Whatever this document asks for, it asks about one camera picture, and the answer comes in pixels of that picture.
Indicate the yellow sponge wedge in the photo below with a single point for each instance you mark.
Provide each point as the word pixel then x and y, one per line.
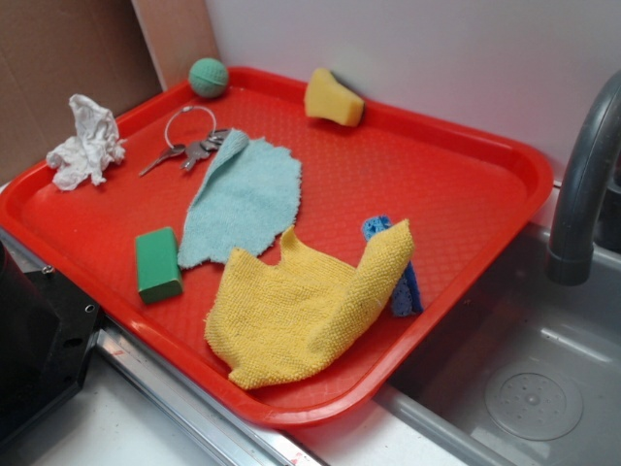
pixel 326 98

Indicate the light wooden panel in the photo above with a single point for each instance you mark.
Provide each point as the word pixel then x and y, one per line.
pixel 177 34

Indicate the grey faucet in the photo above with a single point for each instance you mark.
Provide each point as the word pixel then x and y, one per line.
pixel 588 207

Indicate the bunch of silver keys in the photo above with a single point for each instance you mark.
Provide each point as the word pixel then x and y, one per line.
pixel 200 150

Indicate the aluminium rail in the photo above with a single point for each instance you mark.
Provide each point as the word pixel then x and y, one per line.
pixel 135 409

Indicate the red plastic tray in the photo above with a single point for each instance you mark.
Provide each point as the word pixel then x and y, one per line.
pixel 465 193

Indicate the silver long key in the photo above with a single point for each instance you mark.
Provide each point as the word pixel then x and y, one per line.
pixel 167 153

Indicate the green wooden block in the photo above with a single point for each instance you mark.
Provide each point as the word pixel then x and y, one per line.
pixel 158 272

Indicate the green textured ball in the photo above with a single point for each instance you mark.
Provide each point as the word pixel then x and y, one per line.
pixel 208 77

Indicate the yellow microfiber cloth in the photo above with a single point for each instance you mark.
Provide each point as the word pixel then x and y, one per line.
pixel 283 323

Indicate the light blue towel cloth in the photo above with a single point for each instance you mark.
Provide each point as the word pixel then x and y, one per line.
pixel 250 194

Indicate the blue sponge cloth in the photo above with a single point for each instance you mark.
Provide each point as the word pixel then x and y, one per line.
pixel 406 298

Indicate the grey plastic sink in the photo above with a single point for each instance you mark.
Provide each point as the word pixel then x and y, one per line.
pixel 521 371

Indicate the white paper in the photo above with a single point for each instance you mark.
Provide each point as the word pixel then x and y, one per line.
pixel 87 154

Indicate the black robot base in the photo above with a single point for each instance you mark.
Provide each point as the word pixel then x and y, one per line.
pixel 48 330

